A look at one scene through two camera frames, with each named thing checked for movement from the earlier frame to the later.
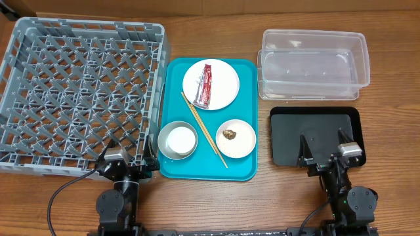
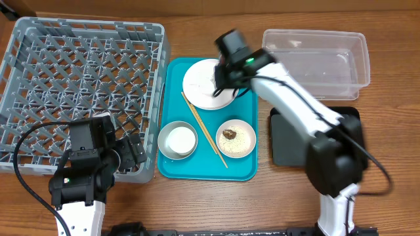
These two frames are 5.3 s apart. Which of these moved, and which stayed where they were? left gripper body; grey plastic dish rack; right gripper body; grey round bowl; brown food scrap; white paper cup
Moved: left gripper body; right gripper body
Stayed: grey round bowl; grey plastic dish rack; white paper cup; brown food scrap
